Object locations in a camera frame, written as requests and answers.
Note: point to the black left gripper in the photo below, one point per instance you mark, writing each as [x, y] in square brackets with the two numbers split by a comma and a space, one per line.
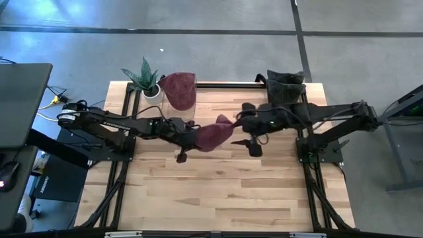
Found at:
[183, 134]

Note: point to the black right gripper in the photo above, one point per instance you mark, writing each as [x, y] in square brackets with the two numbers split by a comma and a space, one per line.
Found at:
[261, 122]

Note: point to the maroon cap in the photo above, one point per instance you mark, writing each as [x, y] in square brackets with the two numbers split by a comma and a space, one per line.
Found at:
[180, 89]
[213, 137]

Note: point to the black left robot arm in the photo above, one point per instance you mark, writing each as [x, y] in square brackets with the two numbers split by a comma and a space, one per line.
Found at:
[115, 120]

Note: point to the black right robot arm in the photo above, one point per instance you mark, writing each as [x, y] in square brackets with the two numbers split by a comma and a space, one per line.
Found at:
[330, 114]

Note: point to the white plant pot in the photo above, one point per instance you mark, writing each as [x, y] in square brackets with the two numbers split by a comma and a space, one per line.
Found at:
[154, 97]

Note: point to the green snake plant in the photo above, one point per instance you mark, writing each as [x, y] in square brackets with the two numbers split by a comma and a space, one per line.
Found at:
[143, 77]

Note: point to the black storage box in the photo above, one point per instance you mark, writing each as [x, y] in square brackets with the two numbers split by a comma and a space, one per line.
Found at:
[59, 182]

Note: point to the grey monitor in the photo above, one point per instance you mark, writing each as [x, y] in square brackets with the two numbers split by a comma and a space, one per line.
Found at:
[21, 102]

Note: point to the person's shoe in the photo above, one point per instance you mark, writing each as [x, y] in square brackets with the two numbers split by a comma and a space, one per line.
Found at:
[23, 215]

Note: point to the black computer mouse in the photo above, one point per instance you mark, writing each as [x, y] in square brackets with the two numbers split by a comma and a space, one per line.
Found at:
[8, 175]

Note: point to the black desk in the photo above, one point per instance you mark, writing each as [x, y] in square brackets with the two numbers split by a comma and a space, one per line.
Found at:
[16, 201]

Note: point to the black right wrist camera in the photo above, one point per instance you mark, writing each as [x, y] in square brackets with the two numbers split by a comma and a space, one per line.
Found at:
[255, 148]

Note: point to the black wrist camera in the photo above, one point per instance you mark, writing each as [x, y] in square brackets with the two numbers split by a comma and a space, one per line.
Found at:
[181, 157]
[255, 148]

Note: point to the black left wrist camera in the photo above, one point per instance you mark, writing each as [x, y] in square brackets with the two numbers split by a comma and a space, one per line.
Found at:
[181, 157]

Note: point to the black aluminium table frame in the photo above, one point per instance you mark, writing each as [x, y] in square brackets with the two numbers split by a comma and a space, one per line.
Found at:
[130, 96]

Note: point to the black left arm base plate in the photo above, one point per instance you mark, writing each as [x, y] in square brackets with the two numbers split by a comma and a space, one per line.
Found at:
[99, 153]

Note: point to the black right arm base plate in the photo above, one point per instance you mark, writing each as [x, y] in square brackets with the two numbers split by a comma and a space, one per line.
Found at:
[325, 155]

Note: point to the silver corner bracket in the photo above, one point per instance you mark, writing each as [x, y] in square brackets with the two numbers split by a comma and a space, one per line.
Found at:
[123, 234]
[307, 235]

